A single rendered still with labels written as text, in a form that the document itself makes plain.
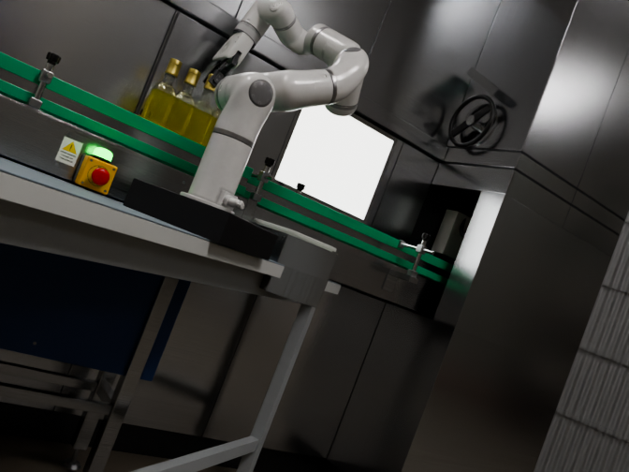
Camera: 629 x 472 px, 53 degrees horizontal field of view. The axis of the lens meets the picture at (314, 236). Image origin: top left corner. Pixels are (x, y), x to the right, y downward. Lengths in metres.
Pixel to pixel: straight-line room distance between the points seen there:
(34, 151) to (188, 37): 0.63
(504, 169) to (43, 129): 1.48
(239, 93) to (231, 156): 0.14
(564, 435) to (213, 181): 3.63
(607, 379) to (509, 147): 2.57
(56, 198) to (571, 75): 1.93
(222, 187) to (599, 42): 1.65
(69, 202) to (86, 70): 1.00
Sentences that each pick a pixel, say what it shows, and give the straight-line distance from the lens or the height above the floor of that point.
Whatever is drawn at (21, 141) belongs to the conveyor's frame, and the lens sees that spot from 1.57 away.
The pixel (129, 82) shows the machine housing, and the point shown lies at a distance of 1.93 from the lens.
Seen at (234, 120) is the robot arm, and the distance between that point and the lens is 1.37.
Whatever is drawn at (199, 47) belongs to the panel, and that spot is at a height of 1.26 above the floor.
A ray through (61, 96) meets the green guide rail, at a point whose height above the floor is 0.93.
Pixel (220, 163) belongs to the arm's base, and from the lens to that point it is 1.35.
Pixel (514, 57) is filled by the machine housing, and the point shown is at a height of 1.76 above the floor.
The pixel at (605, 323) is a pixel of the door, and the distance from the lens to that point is 4.60.
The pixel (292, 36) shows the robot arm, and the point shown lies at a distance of 1.89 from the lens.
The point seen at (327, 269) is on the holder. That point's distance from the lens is 1.68.
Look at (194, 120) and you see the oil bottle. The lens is 1.80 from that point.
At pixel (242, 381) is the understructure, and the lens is 2.23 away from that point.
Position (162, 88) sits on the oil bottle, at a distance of 1.77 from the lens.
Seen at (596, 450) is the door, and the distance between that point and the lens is 4.63.
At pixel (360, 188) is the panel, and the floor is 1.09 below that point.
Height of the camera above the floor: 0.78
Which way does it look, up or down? 2 degrees up
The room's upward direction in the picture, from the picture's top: 21 degrees clockwise
